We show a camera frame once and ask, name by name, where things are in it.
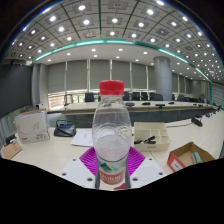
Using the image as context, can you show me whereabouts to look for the clear red-capped water bottle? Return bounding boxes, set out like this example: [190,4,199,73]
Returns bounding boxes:
[92,79,133,190]

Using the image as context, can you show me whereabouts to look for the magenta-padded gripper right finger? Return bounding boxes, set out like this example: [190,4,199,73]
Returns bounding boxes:
[126,146,167,190]

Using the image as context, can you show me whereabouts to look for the round ceiling lights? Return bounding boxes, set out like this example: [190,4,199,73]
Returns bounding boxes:
[9,0,221,79]

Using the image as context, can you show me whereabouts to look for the flat brown cardboard sheet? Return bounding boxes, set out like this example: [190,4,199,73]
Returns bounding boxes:
[0,140,23,160]

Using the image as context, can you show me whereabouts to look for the white cardboard box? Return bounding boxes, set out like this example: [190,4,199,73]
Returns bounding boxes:
[14,109,51,145]

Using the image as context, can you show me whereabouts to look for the row of black office chairs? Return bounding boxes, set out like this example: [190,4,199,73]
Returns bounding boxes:
[83,91,208,103]

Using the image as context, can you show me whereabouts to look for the open brown cardboard box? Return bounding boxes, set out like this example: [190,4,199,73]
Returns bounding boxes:
[166,141,216,173]

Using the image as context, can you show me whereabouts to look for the small black desk device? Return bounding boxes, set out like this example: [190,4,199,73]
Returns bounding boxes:
[3,133,18,146]

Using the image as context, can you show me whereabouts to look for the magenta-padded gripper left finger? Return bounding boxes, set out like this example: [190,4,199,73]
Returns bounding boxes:
[60,146,99,190]

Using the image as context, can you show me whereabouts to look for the black binder clip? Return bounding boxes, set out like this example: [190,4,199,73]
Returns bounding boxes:
[133,135,157,145]

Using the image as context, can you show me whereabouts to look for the black desk microphone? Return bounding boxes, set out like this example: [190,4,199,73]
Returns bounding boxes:
[190,115,204,128]

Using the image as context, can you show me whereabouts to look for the black desk telephone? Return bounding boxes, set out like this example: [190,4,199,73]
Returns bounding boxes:
[53,119,77,138]

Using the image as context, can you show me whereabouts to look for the white printed paper sheet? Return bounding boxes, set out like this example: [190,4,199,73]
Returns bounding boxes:
[70,128,95,148]

